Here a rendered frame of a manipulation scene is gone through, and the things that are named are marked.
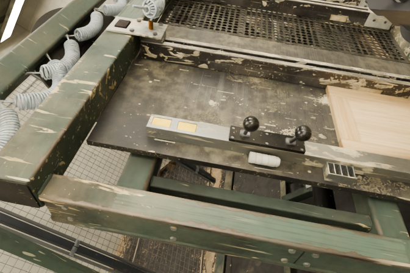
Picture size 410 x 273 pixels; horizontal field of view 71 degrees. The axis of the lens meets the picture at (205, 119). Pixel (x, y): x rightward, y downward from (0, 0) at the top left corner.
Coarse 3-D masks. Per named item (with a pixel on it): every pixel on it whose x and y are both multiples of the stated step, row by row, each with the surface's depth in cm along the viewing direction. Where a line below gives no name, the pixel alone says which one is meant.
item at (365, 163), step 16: (160, 128) 76; (176, 128) 76; (208, 128) 77; (224, 128) 78; (208, 144) 77; (224, 144) 76; (240, 144) 75; (320, 144) 77; (288, 160) 76; (304, 160) 75; (320, 160) 74; (336, 160) 74; (352, 160) 74; (368, 160) 74; (384, 160) 75; (400, 160) 76; (384, 176) 75; (400, 176) 74
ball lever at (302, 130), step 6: (300, 126) 64; (306, 126) 64; (300, 132) 64; (306, 132) 63; (288, 138) 74; (294, 138) 70; (300, 138) 64; (306, 138) 64; (288, 144) 74; (294, 144) 74
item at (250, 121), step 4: (248, 116) 65; (252, 116) 65; (244, 120) 65; (248, 120) 64; (252, 120) 64; (256, 120) 64; (244, 124) 65; (248, 124) 64; (252, 124) 64; (256, 124) 64; (244, 128) 65; (248, 128) 64; (252, 128) 64; (256, 128) 64; (240, 132) 75; (244, 132) 73; (248, 132) 75; (244, 136) 75; (248, 136) 75
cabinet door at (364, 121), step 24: (336, 96) 96; (360, 96) 98; (384, 96) 99; (336, 120) 88; (360, 120) 89; (384, 120) 90; (408, 120) 92; (360, 144) 81; (384, 144) 83; (408, 144) 84
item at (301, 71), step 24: (144, 0) 93; (144, 24) 101; (144, 48) 102; (168, 48) 100; (192, 48) 99; (216, 48) 102; (240, 72) 102; (264, 72) 101; (288, 72) 99; (312, 72) 98; (336, 72) 97; (360, 72) 100; (408, 96) 99
